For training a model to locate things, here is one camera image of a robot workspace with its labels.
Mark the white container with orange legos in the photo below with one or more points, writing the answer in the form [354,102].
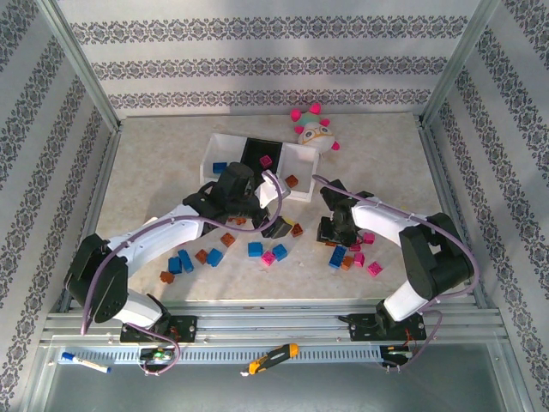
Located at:
[302,165]

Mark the white container with blue legos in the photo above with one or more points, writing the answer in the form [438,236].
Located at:
[223,148]

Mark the black container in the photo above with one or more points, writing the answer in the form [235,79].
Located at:
[257,148]

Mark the blue long lego brick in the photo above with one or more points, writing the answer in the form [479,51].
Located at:
[337,257]
[185,260]

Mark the yellow black utility knife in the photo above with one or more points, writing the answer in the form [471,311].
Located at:
[274,356]

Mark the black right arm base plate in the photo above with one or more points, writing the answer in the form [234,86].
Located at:
[360,328]

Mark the aluminium frame post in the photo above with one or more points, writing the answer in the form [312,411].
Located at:
[79,60]
[460,60]

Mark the pink lego brick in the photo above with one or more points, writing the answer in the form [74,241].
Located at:
[265,161]
[359,259]
[368,238]
[355,247]
[268,258]
[375,269]

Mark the small green circuit board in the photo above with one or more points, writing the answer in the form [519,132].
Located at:
[396,352]
[156,355]

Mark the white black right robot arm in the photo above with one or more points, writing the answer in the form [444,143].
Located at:
[386,223]

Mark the white blue marker pen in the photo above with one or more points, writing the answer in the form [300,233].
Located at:
[86,362]

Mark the aluminium mounting rail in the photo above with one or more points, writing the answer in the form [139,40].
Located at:
[266,322]

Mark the white pink plush toy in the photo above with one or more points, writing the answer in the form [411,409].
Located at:
[315,137]

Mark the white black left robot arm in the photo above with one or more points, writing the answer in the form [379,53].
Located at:
[171,232]

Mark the aluminium side rail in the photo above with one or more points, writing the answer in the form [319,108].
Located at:
[439,171]
[93,214]

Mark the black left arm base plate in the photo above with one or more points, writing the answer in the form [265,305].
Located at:
[186,328]

